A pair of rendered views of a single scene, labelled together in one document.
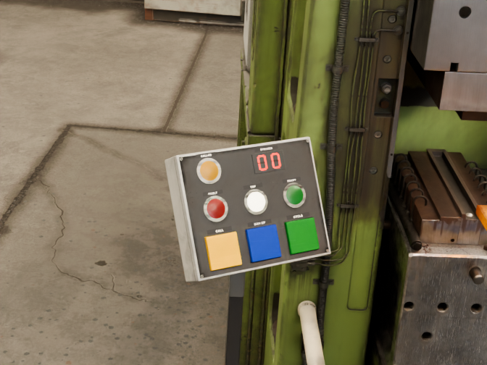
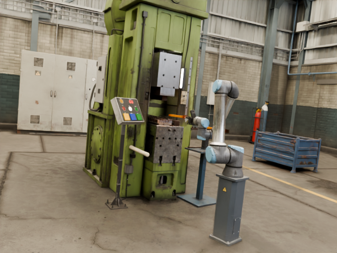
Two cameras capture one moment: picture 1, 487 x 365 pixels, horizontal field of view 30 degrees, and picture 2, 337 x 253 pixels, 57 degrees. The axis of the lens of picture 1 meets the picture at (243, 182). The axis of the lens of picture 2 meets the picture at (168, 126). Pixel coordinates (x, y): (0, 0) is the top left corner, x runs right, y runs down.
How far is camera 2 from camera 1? 188 cm
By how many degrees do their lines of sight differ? 33
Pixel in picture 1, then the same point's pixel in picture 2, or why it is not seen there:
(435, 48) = (158, 82)
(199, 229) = (121, 111)
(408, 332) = (157, 145)
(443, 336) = (163, 145)
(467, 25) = (164, 78)
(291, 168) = (135, 104)
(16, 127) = not seen: outside the picture
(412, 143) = not seen: hidden behind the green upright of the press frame
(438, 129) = (150, 112)
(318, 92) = (134, 94)
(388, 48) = (147, 85)
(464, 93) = (164, 92)
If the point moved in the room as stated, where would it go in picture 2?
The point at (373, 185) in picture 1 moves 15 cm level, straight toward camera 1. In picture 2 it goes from (144, 116) to (147, 117)
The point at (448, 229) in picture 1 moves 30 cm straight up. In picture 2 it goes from (162, 122) to (164, 97)
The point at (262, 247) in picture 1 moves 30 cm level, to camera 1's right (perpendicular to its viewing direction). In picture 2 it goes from (133, 117) to (158, 119)
